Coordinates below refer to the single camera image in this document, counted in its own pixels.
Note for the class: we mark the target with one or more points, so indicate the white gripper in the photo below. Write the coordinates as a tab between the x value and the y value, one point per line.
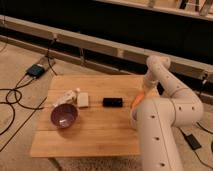
149	82

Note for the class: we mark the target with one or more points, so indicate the orange pepper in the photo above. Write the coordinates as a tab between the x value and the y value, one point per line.
138	99

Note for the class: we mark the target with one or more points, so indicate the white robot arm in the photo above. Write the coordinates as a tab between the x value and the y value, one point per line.
154	117

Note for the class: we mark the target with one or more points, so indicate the black rectangular box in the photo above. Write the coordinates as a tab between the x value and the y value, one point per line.
112	102

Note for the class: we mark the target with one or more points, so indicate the wooden table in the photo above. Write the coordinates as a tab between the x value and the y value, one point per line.
98	130

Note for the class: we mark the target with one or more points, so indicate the white square block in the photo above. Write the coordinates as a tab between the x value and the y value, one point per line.
83	100

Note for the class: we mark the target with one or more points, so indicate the black adapter right floor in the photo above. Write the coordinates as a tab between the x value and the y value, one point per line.
192	142

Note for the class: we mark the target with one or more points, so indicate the purple bowl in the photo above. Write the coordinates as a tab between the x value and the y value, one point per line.
64	115

